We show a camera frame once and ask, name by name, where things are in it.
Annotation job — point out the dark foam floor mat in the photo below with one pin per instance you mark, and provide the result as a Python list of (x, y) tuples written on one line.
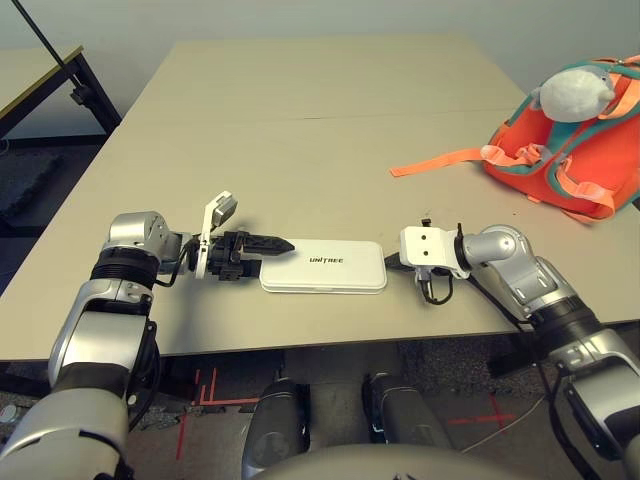
[(27, 185)]

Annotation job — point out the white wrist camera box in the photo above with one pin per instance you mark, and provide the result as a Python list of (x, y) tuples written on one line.
[(224, 210), (425, 245)]

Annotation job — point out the grey robot leg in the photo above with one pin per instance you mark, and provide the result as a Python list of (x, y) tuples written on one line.
[(410, 415), (275, 430)]

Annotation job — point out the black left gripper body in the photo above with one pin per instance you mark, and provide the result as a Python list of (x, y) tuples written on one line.
[(227, 257)]

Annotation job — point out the red floor tape angle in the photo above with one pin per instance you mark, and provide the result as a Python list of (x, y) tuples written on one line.
[(210, 400)]

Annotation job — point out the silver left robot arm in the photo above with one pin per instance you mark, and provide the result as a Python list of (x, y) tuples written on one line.
[(110, 320)]

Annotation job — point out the black table base foot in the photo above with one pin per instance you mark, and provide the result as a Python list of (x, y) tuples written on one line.
[(515, 357)]

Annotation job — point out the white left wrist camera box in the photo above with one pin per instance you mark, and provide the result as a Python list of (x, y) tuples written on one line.
[(224, 210)]

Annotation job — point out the white Unitree pencil case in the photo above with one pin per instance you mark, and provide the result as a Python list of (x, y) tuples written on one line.
[(330, 267)]

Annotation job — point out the black framed side table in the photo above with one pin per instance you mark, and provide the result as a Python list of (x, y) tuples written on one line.
[(40, 75)]

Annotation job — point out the grey right robot leg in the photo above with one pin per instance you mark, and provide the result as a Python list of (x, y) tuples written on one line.
[(410, 415)]

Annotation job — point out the grey robot torso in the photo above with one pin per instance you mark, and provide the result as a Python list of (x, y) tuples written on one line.
[(380, 465)]

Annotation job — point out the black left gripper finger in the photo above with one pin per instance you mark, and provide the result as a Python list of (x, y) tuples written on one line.
[(265, 246)]

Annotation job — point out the thin black pole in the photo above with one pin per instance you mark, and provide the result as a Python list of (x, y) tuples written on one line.
[(40, 35)]

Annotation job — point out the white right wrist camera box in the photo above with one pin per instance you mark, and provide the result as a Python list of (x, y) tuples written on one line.
[(425, 245)]

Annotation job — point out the grey left robot leg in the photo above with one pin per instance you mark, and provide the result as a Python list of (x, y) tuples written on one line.
[(275, 430)]

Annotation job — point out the white round floor disc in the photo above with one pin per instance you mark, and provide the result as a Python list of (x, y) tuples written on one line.
[(7, 413)]

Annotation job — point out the orange and teal backpack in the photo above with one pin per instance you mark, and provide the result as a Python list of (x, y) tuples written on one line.
[(585, 165)]

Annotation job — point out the grey white plush toy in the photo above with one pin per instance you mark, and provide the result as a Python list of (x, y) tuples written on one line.
[(570, 97)]

